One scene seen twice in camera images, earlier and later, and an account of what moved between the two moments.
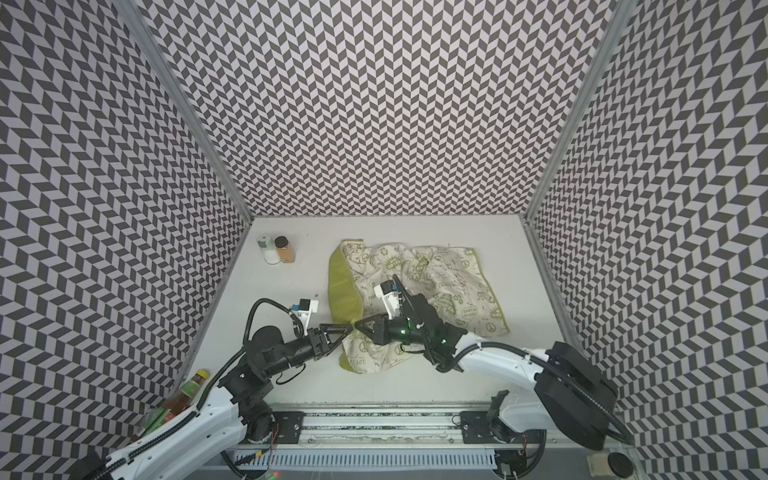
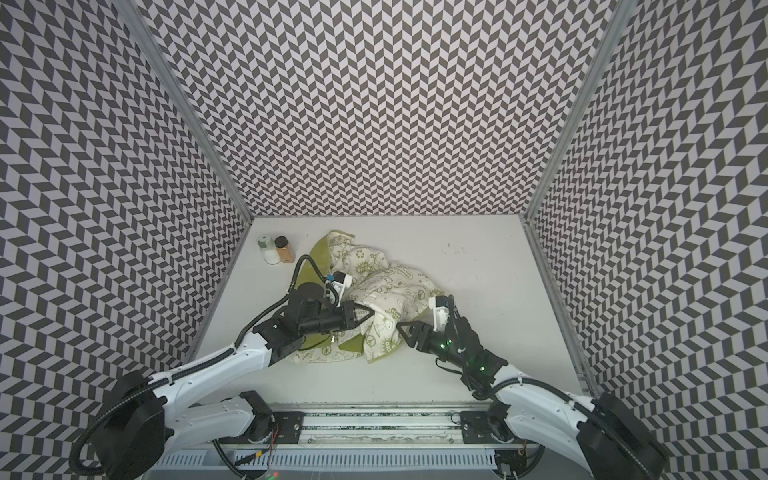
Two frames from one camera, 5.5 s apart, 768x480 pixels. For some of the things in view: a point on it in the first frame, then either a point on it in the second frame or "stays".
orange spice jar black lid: (285, 250) stays
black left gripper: (318, 341) -> (348, 315)
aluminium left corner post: (186, 101) stays
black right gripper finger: (368, 327) -> (409, 331)
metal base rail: (475, 427) stays
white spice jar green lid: (270, 253) stays
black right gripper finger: (367, 322) -> (414, 324)
